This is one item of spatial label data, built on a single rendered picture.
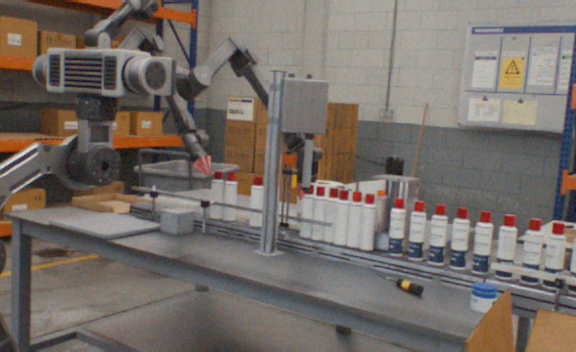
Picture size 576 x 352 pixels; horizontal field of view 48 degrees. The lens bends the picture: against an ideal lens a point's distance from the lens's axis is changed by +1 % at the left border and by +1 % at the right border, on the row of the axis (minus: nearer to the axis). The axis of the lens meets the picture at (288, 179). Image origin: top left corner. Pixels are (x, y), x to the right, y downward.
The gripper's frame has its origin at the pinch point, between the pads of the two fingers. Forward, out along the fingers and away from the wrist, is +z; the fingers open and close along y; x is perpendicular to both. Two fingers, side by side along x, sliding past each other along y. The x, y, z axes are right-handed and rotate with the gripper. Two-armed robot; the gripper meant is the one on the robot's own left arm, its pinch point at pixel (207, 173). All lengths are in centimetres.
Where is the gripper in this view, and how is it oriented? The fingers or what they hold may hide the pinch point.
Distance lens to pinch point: 274.9
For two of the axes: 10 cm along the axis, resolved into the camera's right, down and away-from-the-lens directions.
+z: 4.9, 8.3, -2.6
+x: -6.7, 5.5, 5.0
